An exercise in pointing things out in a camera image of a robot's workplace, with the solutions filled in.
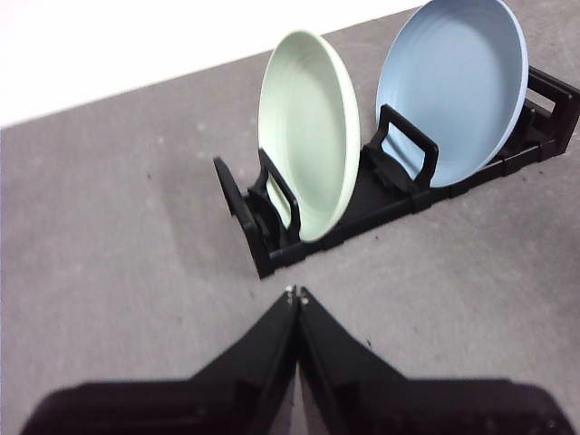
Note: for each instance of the blue plate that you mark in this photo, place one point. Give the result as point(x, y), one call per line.
point(453, 81)

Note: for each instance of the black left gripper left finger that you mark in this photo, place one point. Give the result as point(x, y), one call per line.
point(190, 408)

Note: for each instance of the black plate rack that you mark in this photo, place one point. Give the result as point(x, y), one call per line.
point(376, 213)

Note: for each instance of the pale green plate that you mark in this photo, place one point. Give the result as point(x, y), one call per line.
point(308, 136)

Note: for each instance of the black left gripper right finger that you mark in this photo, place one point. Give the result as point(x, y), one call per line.
point(408, 408)

